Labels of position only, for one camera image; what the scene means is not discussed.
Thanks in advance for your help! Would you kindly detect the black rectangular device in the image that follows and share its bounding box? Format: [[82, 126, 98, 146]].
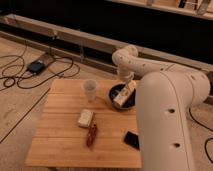
[[124, 131, 140, 150]]

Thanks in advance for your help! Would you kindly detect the blue power adapter box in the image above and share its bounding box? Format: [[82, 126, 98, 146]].
[[27, 61, 45, 74]]

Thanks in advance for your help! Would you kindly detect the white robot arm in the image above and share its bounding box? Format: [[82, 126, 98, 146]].
[[112, 45, 210, 171]]

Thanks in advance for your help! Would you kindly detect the white sponge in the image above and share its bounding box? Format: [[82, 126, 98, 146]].
[[78, 109, 94, 128]]

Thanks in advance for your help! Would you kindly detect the red brown snack bar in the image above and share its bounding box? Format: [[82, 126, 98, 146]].
[[86, 124, 98, 147]]

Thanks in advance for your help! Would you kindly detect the black cable at right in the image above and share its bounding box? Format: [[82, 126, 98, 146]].
[[188, 107, 213, 165]]

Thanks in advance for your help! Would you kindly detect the wooden wall rail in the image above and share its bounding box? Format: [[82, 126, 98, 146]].
[[0, 14, 213, 71]]

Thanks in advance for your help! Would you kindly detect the dark bowl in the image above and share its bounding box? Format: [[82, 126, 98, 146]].
[[108, 84, 136, 110]]

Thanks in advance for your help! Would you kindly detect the wooden table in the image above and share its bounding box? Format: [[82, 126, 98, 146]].
[[25, 79, 141, 168]]

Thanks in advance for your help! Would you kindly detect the white box in bowl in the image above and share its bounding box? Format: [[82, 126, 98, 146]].
[[113, 81, 136, 107]]

